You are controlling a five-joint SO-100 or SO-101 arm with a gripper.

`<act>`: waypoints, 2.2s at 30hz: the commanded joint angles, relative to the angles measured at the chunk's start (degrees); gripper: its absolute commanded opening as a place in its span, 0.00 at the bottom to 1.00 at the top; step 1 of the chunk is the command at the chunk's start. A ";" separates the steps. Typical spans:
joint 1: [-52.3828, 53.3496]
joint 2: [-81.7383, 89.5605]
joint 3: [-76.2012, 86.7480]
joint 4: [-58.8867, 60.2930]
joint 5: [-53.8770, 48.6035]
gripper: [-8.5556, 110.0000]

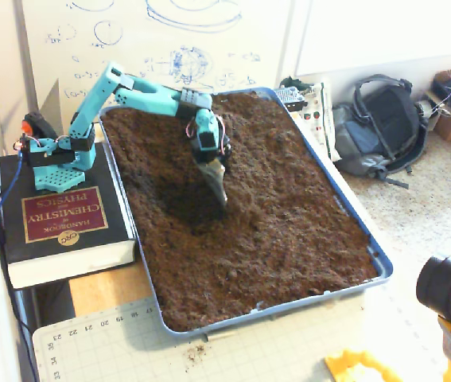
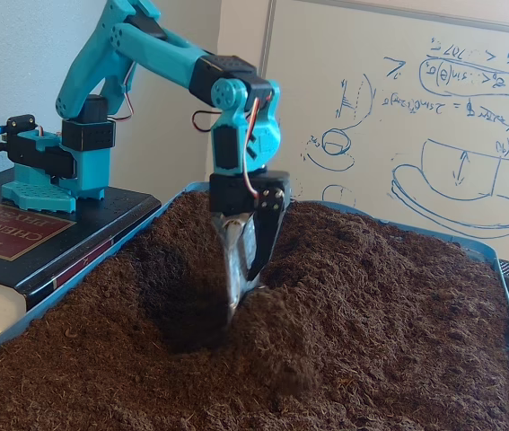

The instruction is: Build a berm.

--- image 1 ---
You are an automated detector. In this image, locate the brown soil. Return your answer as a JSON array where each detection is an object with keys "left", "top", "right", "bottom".
[{"left": 101, "top": 91, "right": 379, "bottom": 332}]

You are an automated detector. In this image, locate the blue plastic tray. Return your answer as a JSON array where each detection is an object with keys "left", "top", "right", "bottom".
[{"left": 97, "top": 86, "right": 394, "bottom": 340}]

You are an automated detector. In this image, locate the grey backpack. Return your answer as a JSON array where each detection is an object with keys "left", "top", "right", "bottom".
[{"left": 331, "top": 74, "right": 429, "bottom": 188}]

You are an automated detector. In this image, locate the yellow plastic part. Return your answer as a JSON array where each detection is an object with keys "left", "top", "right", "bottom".
[{"left": 324, "top": 345, "right": 409, "bottom": 382}]

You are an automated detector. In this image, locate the black camera on stand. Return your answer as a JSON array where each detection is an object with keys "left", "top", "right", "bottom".
[{"left": 414, "top": 234, "right": 451, "bottom": 382}]

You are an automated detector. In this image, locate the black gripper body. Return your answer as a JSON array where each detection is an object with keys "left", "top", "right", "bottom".
[{"left": 191, "top": 134, "right": 226, "bottom": 164}]

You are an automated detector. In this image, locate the blank white board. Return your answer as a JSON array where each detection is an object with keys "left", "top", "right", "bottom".
[{"left": 294, "top": 0, "right": 451, "bottom": 76}]

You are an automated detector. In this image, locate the black chemistry handbook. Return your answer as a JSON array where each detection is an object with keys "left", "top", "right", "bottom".
[{"left": 0, "top": 142, "right": 138, "bottom": 290}]

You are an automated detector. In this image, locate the pale green cutting mat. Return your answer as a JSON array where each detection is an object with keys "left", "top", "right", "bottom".
[{"left": 32, "top": 278, "right": 449, "bottom": 382}]

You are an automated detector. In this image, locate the foil wrapped blade gripper finger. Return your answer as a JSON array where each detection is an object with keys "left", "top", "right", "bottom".
[{"left": 196, "top": 158, "right": 229, "bottom": 212}]

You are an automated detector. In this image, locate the whiteboard with blue drawings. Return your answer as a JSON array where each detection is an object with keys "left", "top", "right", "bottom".
[{"left": 14, "top": 0, "right": 294, "bottom": 120}]

